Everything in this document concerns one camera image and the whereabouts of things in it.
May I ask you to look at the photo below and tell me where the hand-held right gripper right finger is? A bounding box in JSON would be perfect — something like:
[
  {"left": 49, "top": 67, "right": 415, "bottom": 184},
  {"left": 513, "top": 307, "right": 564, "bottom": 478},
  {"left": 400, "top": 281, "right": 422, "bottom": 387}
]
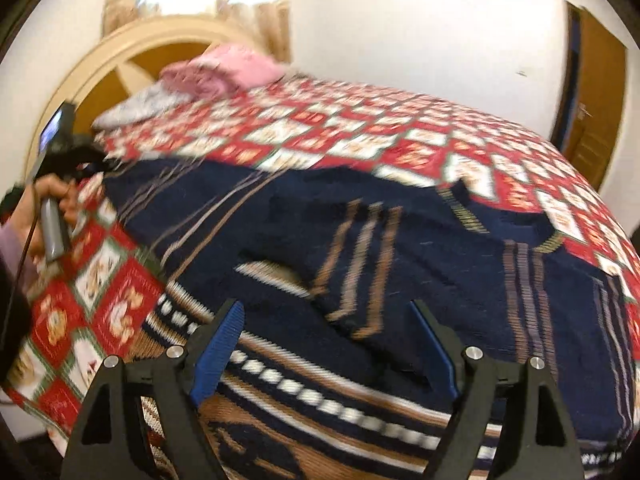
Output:
[{"left": 410, "top": 300, "right": 586, "bottom": 480}]

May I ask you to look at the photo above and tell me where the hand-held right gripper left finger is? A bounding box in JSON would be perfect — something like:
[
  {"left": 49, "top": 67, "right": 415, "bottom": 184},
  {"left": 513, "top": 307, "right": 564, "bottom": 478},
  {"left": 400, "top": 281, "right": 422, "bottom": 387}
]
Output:
[{"left": 60, "top": 299, "right": 246, "bottom": 480}]

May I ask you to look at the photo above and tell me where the navy striped knit sweater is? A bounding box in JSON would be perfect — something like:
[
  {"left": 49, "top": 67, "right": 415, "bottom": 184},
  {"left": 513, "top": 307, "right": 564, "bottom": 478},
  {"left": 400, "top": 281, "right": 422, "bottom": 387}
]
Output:
[{"left": 102, "top": 157, "right": 640, "bottom": 480}]

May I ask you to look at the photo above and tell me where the person's left forearm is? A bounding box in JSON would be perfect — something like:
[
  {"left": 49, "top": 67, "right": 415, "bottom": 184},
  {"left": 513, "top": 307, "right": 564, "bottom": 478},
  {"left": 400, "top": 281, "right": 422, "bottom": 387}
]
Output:
[{"left": 0, "top": 220, "right": 38, "bottom": 291}]

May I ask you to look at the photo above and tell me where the person's left hand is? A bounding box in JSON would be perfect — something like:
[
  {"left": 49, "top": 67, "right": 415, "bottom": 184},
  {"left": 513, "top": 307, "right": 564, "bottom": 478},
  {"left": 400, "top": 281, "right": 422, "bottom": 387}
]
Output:
[{"left": 10, "top": 175, "right": 81, "bottom": 266}]

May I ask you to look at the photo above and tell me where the grey patterned pillow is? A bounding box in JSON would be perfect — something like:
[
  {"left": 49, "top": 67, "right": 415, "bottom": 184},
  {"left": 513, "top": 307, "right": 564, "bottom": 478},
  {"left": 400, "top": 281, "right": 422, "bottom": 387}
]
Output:
[{"left": 92, "top": 82, "right": 193, "bottom": 128}]

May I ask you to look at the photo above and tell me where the cream wooden headboard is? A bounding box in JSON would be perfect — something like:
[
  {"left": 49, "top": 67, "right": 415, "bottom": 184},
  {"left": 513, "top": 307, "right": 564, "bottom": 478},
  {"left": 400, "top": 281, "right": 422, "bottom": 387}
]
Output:
[{"left": 27, "top": 22, "right": 261, "bottom": 181}]

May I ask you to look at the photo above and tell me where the pink folded cloth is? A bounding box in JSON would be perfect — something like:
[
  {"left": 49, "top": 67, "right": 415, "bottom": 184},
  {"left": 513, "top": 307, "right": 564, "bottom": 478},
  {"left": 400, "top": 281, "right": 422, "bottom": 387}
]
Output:
[{"left": 160, "top": 44, "right": 286, "bottom": 101}]

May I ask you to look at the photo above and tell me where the red printed blanket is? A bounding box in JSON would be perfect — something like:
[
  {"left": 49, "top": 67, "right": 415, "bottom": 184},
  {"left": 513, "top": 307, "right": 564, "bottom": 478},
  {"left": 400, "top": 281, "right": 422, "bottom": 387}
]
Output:
[{"left": 0, "top": 75, "right": 640, "bottom": 456}]

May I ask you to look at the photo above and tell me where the beige patterned curtain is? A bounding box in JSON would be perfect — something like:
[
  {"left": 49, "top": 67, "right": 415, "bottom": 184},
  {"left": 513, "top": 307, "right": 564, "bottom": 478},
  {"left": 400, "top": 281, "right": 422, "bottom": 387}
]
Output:
[{"left": 102, "top": 0, "right": 292, "bottom": 63}]

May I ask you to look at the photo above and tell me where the brown wooden door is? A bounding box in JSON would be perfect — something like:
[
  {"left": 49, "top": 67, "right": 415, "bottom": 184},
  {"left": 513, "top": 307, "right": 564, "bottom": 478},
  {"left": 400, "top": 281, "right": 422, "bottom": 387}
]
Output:
[{"left": 550, "top": 0, "right": 629, "bottom": 192}]

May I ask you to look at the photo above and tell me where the black cable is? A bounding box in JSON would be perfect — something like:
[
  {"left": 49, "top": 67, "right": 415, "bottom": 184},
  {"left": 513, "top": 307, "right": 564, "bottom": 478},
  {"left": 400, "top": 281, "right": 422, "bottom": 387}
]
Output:
[{"left": 0, "top": 157, "right": 43, "bottom": 346}]

